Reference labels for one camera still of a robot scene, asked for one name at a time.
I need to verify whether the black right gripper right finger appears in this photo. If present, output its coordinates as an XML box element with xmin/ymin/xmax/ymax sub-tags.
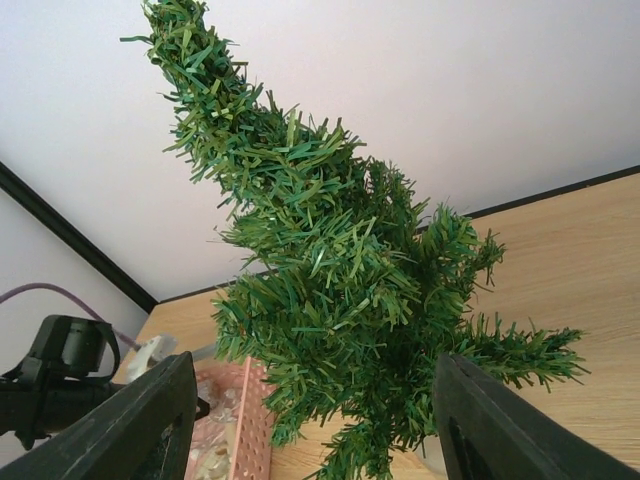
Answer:
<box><xmin>433</xmin><ymin>354</ymin><xmax>639</xmax><ymax>480</ymax></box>

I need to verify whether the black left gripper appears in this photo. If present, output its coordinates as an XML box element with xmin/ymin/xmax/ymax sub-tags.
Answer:
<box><xmin>1</xmin><ymin>315</ymin><xmax>132</xmax><ymax>450</ymax></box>

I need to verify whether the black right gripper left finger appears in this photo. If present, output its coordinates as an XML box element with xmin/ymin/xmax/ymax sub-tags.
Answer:
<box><xmin>1</xmin><ymin>352</ymin><xmax>197</xmax><ymax>479</ymax></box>

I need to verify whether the small green christmas tree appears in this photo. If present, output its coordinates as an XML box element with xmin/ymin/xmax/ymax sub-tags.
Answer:
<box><xmin>143</xmin><ymin>1</ymin><xmax>584</xmax><ymax>479</ymax></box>

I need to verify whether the pink perforated plastic basket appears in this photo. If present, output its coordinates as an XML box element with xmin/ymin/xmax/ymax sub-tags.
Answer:
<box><xmin>184</xmin><ymin>358</ymin><xmax>274</xmax><ymax>479</ymax></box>

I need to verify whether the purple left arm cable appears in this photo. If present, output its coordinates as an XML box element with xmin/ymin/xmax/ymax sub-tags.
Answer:
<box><xmin>0</xmin><ymin>282</ymin><xmax>144</xmax><ymax>351</ymax></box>

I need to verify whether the black enclosure frame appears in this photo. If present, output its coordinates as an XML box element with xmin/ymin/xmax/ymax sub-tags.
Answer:
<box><xmin>1</xmin><ymin>165</ymin><xmax>639</xmax><ymax>313</ymax></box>

